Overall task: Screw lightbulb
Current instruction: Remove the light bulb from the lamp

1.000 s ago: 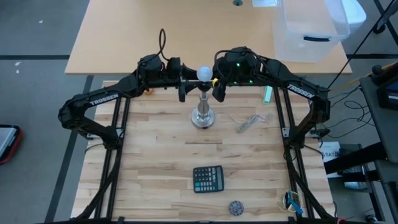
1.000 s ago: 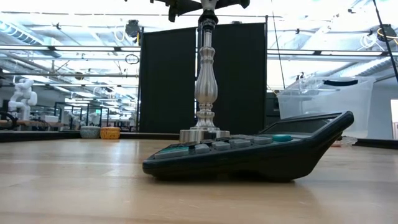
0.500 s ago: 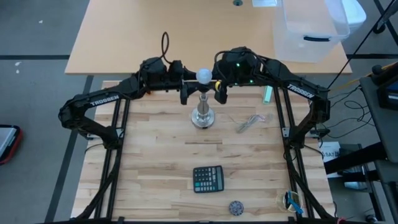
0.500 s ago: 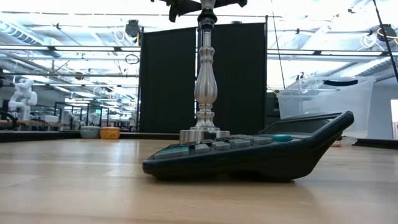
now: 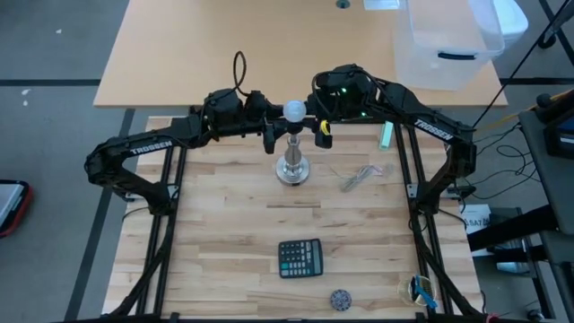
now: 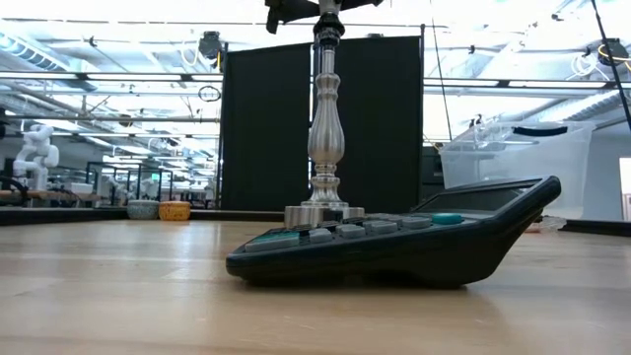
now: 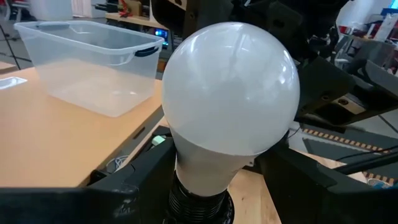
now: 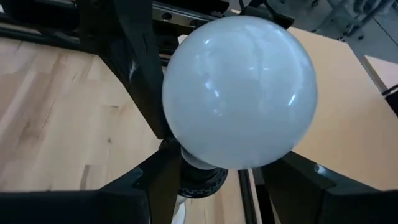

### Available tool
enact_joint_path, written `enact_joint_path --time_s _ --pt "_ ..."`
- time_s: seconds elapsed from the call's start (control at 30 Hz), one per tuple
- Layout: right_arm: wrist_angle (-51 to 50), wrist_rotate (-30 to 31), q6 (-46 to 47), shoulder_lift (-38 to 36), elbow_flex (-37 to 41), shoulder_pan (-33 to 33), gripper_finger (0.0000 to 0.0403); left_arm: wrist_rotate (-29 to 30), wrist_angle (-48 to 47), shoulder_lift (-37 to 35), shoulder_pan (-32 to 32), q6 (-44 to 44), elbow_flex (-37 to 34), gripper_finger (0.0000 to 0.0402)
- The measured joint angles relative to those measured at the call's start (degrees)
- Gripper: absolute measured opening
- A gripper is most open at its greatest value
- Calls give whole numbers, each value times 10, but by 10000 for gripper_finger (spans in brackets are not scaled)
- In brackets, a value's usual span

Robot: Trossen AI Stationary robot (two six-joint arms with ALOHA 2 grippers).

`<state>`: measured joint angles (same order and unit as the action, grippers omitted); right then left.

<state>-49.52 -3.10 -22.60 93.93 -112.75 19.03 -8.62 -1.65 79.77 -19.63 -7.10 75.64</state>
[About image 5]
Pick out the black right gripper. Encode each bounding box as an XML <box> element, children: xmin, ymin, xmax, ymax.
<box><xmin>299</xmin><ymin>63</ymin><xmax>376</xmax><ymax>150</ymax></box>

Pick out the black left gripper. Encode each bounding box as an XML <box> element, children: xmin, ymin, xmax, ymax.
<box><xmin>241</xmin><ymin>89</ymin><xmax>300</xmax><ymax>156</ymax></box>

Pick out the white lightbulb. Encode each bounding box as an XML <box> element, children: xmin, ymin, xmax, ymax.
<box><xmin>283</xmin><ymin>99</ymin><xmax>308</xmax><ymax>123</ymax></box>

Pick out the silver table lamp base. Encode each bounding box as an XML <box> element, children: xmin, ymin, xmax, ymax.
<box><xmin>274</xmin><ymin>121</ymin><xmax>311</xmax><ymax>188</ymax></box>

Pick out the mint green block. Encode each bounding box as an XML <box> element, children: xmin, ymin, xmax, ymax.
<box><xmin>378</xmin><ymin>121</ymin><xmax>395</xmax><ymax>152</ymax></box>

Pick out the tan wooden desk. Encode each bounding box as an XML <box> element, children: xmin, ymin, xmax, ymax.
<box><xmin>92</xmin><ymin>0</ymin><xmax>509</xmax><ymax>109</ymax></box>

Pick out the white label strip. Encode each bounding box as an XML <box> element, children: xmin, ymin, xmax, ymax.
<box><xmin>363</xmin><ymin>0</ymin><xmax>400</xmax><ymax>12</ymax></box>

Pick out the black desk calculator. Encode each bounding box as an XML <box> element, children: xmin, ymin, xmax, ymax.
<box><xmin>277</xmin><ymin>238</ymin><xmax>325</xmax><ymax>279</ymax></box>

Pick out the clear plastic storage bin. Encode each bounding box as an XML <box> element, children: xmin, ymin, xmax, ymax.
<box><xmin>393</xmin><ymin>0</ymin><xmax>506</xmax><ymax>92</ymax></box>

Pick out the blue patterned round dish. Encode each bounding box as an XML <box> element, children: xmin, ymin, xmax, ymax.
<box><xmin>330</xmin><ymin>289</ymin><xmax>352</xmax><ymax>312</ymax></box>

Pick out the white printed box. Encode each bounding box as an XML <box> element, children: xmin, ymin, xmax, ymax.
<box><xmin>461</xmin><ymin>204</ymin><xmax>492</xmax><ymax>234</ymax></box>

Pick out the clear glass cup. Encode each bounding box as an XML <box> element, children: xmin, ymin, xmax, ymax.
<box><xmin>396</xmin><ymin>274</ymin><xmax>439</xmax><ymax>310</ymax></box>

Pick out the blue brush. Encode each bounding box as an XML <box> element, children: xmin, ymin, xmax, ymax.
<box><xmin>413</xmin><ymin>275</ymin><xmax>439</xmax><ymax>310</ymax></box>

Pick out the grey side table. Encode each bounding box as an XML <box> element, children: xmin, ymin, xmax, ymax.
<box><xmin>518</xmin><ymin>87</ymin><xmax>574</xmax><ymax>235</ymax></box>

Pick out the red-edged black case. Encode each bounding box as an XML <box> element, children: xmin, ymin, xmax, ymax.
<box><xmin>0</xmin><ymin>179</ymin><xmax>33</xmax><ymax>239</ymax></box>

